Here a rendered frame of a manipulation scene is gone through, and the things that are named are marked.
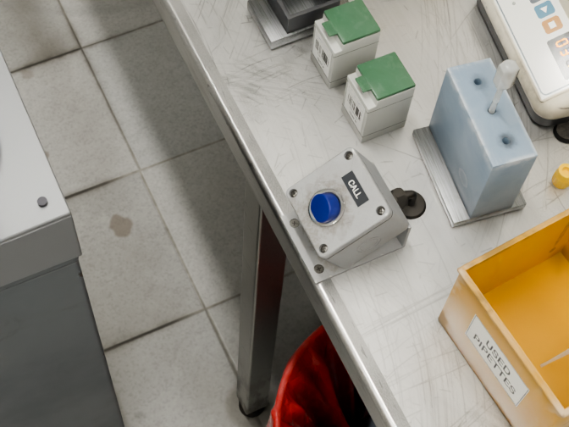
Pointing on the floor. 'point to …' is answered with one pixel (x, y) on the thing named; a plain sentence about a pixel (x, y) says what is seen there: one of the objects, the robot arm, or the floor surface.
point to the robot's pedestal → (53, 354)
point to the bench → (366, 275)
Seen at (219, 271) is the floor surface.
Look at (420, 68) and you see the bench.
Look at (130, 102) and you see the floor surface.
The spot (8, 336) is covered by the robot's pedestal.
